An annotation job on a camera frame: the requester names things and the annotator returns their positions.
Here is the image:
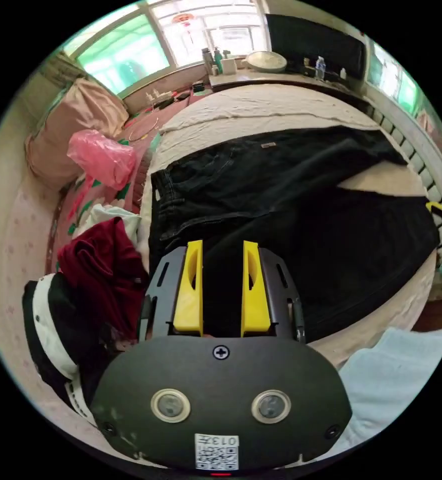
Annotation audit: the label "person's body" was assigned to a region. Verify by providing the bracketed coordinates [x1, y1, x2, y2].
[333, 326, 442, 457]

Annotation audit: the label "bed with beige sheet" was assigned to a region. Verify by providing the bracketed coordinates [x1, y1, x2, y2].
[3, 80, 442, 432]

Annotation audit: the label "table with bottles and bowl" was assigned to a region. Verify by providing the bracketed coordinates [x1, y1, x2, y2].
[200, 46, 368, 95]

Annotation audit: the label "black jeans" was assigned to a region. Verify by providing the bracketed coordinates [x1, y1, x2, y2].
[147, 125, 442, 344]

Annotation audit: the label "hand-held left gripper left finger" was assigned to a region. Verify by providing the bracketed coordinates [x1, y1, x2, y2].
[172, 239, 205, 337]

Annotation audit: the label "black screen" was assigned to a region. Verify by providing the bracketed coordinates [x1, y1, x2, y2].
[265, 13, 368, 80]

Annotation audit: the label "pile of clothes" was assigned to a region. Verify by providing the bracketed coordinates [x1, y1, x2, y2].
[21, 204, 151, 428]

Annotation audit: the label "pink pillow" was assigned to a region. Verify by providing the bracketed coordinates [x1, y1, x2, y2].
[24, 76, 130, 191]

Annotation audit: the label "small window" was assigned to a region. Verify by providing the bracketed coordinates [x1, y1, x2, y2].
[367, 37, 429, 114]

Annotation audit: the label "pink plastic bag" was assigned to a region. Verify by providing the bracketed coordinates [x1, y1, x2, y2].
[66, 129, 138, 191]

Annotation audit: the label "large window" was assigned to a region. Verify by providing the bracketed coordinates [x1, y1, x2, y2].
[61, 0, 271, 99]

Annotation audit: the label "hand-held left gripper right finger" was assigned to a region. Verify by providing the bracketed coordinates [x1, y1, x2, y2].
[240, 240, 272, 338]

